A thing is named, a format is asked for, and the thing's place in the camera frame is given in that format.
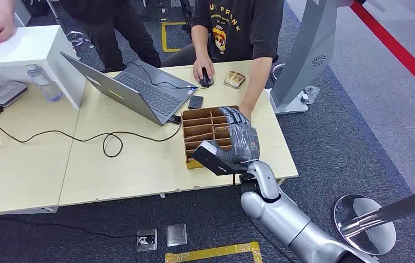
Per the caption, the seated person's left hand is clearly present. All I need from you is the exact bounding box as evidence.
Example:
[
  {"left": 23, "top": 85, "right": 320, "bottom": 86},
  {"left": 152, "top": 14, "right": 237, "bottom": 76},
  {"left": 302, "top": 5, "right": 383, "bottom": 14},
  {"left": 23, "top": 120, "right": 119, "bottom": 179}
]
[{"left": 238, "top": 104, "right": 254, "bottom": 123}]

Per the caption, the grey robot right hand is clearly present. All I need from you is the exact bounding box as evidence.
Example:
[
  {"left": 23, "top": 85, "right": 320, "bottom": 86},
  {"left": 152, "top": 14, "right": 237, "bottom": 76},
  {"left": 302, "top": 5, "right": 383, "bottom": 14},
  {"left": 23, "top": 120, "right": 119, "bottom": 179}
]
[{"left": 219, "top": 106, "right": 261, "bottom": 165}]

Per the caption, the seated person's right hand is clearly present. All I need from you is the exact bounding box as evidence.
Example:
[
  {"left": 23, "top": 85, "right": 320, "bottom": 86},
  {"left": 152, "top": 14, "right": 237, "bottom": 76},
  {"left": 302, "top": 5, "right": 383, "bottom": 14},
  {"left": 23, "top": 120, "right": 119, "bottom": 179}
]
[{"left": 193, "top": 54, "right": 216, "bottom": 83}]

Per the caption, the black computer mouse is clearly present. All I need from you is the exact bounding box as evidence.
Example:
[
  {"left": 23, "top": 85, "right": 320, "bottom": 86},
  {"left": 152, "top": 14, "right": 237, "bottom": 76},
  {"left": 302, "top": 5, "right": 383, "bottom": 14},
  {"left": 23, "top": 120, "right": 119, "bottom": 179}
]
[{"left": 199, "top": 67, "right": 215, "bottom": 88}]

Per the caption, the seated person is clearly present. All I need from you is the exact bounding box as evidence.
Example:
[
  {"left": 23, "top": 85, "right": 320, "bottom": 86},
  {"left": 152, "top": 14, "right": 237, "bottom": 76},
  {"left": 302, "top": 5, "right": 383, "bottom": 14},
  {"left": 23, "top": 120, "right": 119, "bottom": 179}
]
[{"left": 161, "top": 0, "right": 285, "bottom": 122}]

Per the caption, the standing person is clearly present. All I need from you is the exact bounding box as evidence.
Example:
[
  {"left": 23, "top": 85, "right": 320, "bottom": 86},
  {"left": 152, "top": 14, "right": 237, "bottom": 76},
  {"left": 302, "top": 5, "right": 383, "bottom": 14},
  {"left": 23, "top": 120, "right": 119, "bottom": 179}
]
[{"left": 0, "top": 0, "right": 162, "bottom": 72}]

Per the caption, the white cabinet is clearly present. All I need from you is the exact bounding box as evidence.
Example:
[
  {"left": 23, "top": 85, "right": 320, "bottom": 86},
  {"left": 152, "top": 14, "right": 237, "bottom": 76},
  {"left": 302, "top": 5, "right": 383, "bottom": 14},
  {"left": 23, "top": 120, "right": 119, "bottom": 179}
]
[{"left": 0, "top": 25, "right": 87, "bottom": 110}]

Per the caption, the stack of brown patterned cards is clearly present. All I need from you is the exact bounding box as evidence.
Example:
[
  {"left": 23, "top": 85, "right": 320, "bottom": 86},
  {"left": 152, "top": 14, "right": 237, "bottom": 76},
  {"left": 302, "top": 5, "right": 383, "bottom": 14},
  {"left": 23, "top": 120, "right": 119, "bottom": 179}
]
[{"left": 223, "top": 70, "right": 247, "bottom": 89}]

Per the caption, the small black rectangular device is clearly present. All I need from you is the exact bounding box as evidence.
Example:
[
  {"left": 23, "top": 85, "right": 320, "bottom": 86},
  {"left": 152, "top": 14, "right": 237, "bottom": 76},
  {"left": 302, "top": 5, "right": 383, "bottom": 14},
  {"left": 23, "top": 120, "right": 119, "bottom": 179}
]
[{"left": 188, "top": 95, "right": 205, "bottom": 110}]

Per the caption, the brown cardboard divider box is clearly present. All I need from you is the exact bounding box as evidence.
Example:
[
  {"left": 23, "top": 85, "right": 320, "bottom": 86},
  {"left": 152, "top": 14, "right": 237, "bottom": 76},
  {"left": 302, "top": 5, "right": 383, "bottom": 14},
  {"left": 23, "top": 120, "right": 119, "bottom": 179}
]
[{"left": 181, "top": 105, "right": 241, "bottom": 170}]

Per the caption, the grey laptop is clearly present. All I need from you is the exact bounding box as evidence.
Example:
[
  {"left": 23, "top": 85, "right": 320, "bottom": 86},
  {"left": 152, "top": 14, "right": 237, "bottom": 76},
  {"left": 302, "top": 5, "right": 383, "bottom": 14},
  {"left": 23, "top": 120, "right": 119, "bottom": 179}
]
[{"left": 60, "top": 52, "right": 198, "bottom": 127}]

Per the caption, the white flat router box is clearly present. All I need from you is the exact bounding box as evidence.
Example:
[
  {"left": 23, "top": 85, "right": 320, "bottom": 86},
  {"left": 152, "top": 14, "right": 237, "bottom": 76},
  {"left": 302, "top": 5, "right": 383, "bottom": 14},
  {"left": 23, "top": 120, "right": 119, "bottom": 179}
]
[{"left": 0, "top": 81, "right": 28, "bottom": 108}]

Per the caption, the clear plastic bag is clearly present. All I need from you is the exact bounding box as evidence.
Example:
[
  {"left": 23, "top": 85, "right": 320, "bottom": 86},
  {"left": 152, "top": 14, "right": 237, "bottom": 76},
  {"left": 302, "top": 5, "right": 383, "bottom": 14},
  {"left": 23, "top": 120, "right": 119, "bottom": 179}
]
[{"left": 301, "top": 85, "right": 321, "bottom": 105}]

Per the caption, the clear plastic water bottle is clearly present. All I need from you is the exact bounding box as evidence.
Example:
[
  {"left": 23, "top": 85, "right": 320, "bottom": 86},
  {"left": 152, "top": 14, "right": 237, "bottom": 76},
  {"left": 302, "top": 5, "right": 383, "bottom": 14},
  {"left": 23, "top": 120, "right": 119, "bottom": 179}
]
[{"left": 26, "top": 64, "right": 62, "bottom": 102}]

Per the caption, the grey kiosk stand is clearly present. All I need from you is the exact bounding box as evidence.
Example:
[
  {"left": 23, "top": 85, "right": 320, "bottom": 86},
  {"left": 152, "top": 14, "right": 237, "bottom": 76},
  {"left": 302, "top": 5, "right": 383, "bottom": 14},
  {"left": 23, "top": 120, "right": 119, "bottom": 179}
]
[{"left": 269, "top": 0, "right": 339, "bottom": 116}]

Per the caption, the closed metal floor plate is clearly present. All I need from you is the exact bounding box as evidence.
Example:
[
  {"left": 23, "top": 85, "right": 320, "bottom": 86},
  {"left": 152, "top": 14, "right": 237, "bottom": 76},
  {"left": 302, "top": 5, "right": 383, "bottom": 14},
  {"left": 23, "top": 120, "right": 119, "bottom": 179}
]
[{"left": 166, "top": 223, "right": 188, "bottom": 248}]

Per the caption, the open metal floor socket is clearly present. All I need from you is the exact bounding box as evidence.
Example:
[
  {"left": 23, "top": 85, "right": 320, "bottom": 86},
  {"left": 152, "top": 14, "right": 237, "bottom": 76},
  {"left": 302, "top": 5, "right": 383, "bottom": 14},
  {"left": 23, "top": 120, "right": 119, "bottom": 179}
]
[{"left": 136, "top": 228, "right": 158, "bottom": 253}]

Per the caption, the chrome stanchion base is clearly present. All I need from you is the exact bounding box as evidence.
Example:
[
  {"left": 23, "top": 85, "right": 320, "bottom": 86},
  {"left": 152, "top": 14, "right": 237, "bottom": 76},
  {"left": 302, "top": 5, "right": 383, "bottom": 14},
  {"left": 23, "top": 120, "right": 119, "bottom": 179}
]
[{"left": 333, "top": 194, "right": 397, "bottom": 255}]

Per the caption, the chrome stanchion pole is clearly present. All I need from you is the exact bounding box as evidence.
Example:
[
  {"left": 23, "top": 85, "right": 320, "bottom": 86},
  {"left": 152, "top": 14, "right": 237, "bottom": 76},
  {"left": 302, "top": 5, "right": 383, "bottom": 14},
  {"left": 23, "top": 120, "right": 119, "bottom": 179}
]
[{"left": 339, "top": 184, "right": 415, "bottom": 237}]

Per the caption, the black wrist camera with pale box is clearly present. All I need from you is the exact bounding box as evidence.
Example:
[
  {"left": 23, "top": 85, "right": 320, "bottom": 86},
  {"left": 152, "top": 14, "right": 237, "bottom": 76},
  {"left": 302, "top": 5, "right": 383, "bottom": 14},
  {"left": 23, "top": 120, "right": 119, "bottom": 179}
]
[{"left": 192, "top": 140, "right": 246, "bottom": 178}]

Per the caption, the black mouse cable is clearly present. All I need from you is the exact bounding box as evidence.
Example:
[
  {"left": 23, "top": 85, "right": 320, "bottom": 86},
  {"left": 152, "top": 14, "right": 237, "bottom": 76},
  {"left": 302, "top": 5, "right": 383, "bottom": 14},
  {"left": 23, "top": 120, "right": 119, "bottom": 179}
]
[{"left": 126, "top": 60, "right": 208, "bottom": 90}]

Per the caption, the long black laptop power cable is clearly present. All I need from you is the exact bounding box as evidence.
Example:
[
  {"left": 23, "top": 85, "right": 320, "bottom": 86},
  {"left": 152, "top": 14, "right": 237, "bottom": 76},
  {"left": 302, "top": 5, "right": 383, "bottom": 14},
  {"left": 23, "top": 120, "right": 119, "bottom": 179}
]
[{"left": 0, "top": 121, "right": 183, "bottom": 159}]

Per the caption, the black mains cable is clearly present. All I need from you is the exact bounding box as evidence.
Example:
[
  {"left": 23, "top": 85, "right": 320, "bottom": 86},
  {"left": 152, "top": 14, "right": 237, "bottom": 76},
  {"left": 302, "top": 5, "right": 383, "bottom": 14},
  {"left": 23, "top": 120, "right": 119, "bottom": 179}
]
[{"left": 0, "top": 184, "right": 139, "bottom": 241}]

